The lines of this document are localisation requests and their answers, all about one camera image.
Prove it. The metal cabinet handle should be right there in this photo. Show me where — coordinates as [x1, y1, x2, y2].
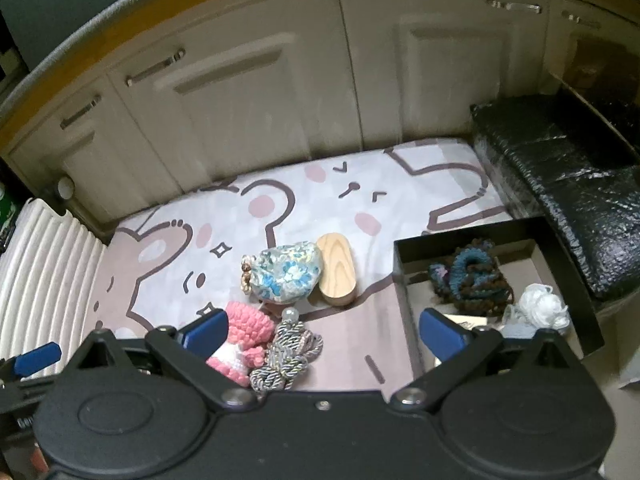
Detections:
[562, 10, 603, 28]
[60, 96, 102, 128]
[125, 49, 186, 86]
[487, 0, 543, 15]

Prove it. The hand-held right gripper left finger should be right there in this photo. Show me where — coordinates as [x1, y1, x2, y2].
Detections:
[62, 308, 258, 413]

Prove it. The grey countertop with wooden edge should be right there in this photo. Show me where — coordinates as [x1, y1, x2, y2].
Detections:
[0, 0, 640, 128]

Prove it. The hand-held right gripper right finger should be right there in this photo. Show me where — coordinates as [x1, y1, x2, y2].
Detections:
[387, 308, 586, 413]

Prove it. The black cardboard box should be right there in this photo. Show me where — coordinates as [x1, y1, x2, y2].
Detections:
[392, 216, 606, 376]

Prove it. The bear printed blanket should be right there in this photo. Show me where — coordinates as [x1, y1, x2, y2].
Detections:
[92, 137, 516, 393]

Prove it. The black wrapped package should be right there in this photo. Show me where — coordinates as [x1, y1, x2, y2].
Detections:
[470, 95, 640, 301]

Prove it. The yellow tissue pack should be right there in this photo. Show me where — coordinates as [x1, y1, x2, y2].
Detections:
[442, 312, 488, 333]

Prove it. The dark crochet scrunchie bundle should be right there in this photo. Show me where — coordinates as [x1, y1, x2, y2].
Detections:
[427, 240, 516, 317]

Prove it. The grey braided cord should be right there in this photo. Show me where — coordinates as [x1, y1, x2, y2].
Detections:
[248, 307, 325, 393]

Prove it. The green white carton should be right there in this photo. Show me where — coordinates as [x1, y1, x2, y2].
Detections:
[0, 180, 16, 256]

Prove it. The pink crochet ball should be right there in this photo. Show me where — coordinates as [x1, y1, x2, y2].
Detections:
[224, 301, 276, 348]

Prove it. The brown cardboard flap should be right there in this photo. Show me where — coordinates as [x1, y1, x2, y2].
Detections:
[550, 67, 640, 161]

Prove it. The pink white crochet doll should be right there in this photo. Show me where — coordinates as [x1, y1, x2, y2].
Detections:
[206, 340, 266, 388]

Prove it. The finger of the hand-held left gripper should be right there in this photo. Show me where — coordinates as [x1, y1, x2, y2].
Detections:
[0, 342, 62, 386]

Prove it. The oval wooden box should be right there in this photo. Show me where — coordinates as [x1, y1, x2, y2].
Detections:
[307, 232, 358, 308]

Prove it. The cream cabinet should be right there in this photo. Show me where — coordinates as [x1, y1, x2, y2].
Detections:
[0, 0, 640, 241]

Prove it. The blue floral fabric pouch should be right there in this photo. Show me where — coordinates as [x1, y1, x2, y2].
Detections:
[241, 241, 323, 306]

